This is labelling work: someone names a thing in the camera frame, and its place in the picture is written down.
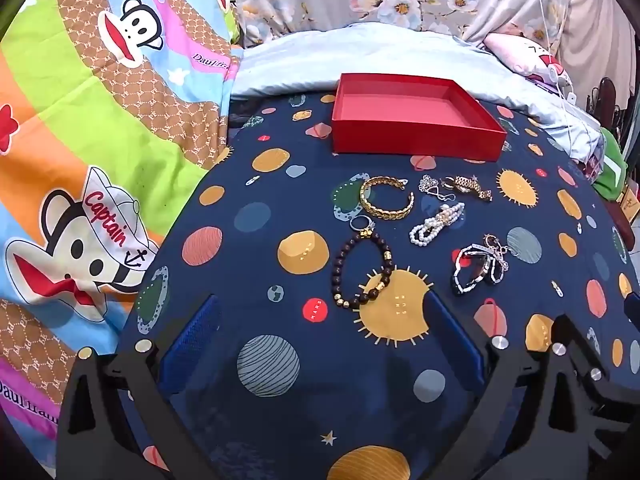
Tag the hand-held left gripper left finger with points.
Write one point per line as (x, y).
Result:
(190, 345)

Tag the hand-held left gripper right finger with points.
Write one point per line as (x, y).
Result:
(450, 330)

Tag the silver flower earring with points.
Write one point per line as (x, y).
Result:
(427, 183)
(500, 262)

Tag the gold wristwatch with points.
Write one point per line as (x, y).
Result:
(467, 186)

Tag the red shallow box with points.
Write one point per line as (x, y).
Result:
(400, 140)

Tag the navy planet bedsheet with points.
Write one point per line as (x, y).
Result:
(300, 200)

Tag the brown wooden box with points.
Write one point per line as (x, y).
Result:
(631, 215)

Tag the green cloth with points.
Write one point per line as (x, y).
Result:
(610, 170)

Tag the cartoon monkey blanket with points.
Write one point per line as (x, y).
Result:
(100, 110)

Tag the white charger plug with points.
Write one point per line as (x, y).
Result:
(570, 96)

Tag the dark wooden chair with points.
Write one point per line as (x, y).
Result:
(606, 92)

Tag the pink pillow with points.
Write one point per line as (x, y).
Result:
(515, 52)

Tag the light blue quilt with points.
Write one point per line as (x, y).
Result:
(300, 60)

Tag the floral grey blanket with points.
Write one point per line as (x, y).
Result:
(400, 5)

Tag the beige curtain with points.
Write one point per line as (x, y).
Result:
(595, 20)

